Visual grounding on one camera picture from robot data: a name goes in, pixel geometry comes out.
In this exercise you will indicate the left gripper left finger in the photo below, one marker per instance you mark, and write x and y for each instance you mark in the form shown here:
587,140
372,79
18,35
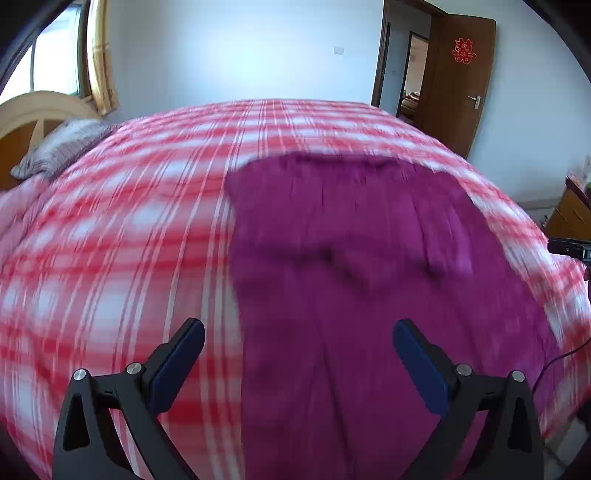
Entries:
87,445

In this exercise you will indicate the wooden bedside cabinet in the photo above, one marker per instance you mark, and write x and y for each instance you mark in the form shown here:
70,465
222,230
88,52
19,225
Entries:
571,218

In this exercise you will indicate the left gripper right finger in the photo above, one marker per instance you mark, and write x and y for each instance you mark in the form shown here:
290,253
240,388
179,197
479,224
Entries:
510,444

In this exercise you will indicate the red plaid bed sheet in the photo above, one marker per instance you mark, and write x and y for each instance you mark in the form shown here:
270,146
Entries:
133,239

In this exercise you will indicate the magenta quilted down jacket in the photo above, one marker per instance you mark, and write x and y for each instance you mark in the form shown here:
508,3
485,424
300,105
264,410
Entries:
329,252

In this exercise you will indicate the pink floral folded quilt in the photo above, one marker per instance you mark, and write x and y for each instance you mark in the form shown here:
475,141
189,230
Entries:
19,208

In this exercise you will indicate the brown wooden door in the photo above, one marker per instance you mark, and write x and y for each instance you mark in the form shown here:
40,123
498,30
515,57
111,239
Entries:
445,111

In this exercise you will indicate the silver door handle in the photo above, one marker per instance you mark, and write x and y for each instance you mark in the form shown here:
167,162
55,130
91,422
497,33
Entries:
476,101

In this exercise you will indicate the window with frame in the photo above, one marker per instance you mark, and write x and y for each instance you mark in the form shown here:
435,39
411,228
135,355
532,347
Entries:
56,60

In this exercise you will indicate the red double happiness decoration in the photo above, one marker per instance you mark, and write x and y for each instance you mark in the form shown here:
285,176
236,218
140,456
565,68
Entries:
463,51

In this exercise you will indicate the cream and wood headboard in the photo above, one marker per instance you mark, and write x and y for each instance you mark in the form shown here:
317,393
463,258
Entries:
27,119

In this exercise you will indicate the striped pillow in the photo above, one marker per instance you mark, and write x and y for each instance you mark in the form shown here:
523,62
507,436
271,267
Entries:
61,148

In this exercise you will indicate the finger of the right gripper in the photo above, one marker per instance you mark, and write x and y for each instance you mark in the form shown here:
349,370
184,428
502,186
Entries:
574,248

